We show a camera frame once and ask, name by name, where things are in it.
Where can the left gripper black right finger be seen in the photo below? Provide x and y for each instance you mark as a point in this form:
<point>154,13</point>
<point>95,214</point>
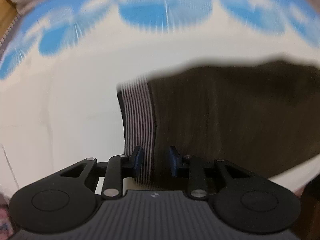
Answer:
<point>240,198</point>

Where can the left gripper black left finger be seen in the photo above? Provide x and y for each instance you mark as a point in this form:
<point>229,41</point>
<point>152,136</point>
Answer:
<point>68,198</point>

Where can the wooden bed frame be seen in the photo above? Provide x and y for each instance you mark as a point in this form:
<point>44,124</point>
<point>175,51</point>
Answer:
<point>8,17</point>

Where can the dark brown corduroy pants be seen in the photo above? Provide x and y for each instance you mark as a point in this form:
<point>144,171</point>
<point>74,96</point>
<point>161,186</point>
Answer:
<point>264,118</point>

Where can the blue white patterned bed sheet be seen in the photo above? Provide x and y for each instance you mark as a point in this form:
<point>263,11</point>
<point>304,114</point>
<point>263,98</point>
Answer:
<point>60,70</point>

